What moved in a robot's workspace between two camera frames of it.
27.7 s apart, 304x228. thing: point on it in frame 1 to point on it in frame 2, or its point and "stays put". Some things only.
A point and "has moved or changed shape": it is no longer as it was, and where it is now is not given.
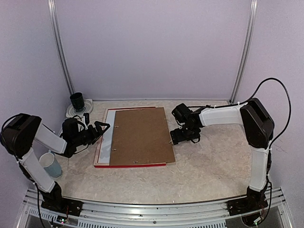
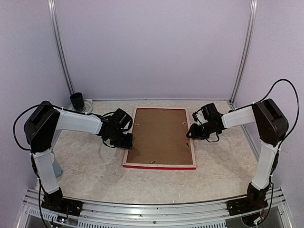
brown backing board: (141, 136) has moved or changed shape
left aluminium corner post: (53, 11) stays put
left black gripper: (96, 135) to (128, 145)
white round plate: (71, 112) stays put
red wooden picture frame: (98, 165) to (159, 140)
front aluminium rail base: (216, 214) stays put
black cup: (78, 102) stays put
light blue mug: (51, 165) stays put
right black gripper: (176, 137) to (194, 134)
